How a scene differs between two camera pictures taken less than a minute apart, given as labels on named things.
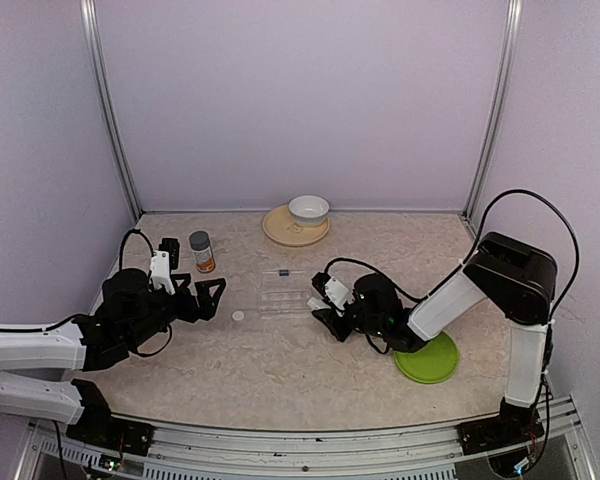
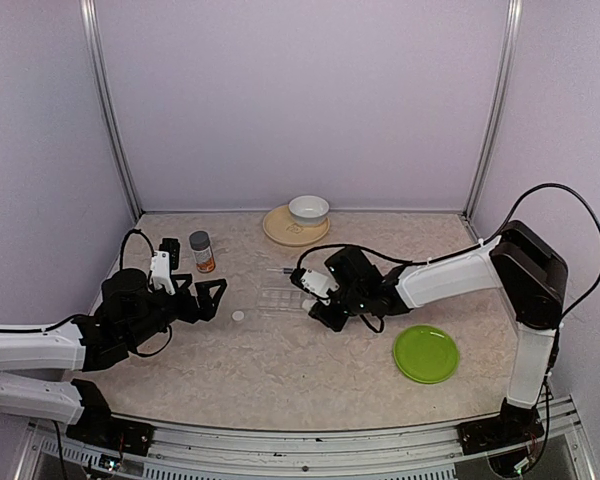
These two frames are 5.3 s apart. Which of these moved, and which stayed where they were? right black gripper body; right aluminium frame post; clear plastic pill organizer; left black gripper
Moved: right black gripper body
Stayed: right aluminium frame post; clear plastic pill organizer; left black gripper
